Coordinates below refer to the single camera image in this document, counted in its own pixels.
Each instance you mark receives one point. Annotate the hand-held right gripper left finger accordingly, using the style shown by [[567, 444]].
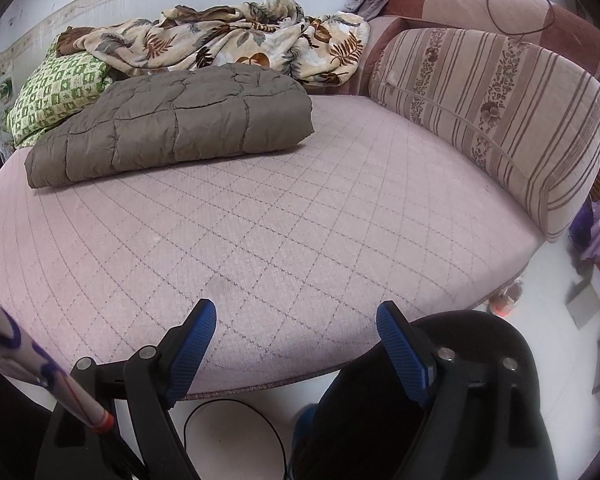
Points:
[[190, 355]]

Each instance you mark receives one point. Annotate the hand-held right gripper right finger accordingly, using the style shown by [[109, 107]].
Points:
[[405, 360]]

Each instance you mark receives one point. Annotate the olive quilted hooded jacket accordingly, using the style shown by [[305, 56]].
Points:
[[175, 120]]

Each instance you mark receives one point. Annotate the black rounded object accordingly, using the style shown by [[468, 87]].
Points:
[[360, 420]]

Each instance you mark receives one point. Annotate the red floor bottle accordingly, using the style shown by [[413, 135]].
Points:
[[505, 302]]

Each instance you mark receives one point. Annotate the pink quilted sofa bed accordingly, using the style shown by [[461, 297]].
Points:
[[280, 240]]

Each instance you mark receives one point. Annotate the white purple printed pole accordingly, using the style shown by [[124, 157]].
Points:
[[35, 355]]

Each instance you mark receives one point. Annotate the grey flat board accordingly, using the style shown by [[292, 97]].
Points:
[[585, 297]]

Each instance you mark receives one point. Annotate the purple dotted cloth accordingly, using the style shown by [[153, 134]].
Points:
[[597, 230]]

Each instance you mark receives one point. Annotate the striped floral back cushion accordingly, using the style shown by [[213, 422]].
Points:
[[490, 115]]

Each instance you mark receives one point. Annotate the green checkered pillow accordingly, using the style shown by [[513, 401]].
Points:
[[50, 92]]

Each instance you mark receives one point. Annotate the beige leaf print blanket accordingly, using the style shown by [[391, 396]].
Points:
[[230, 40]]

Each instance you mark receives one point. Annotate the brown fleece cloth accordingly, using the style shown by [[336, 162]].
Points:
[[72, 40]]

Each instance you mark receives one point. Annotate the grey cloth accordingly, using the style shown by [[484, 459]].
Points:
[[370, 5]]

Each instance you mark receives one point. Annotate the brown pink sofa backrest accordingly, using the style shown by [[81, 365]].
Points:
[[505, 15]]

